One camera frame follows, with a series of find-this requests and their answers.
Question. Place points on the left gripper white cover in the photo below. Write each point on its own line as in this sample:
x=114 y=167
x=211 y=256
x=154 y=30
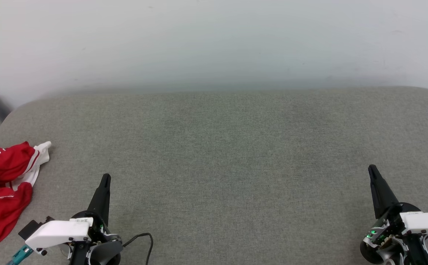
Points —
x=57 y=232

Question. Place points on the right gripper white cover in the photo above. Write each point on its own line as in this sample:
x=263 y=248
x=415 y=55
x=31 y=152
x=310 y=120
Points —
x=423 y=222

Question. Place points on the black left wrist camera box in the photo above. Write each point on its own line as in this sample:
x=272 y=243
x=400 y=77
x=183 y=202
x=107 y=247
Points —
x=29 y=230

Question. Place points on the teal left camera connector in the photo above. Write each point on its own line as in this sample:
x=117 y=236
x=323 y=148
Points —
x=21 y=254

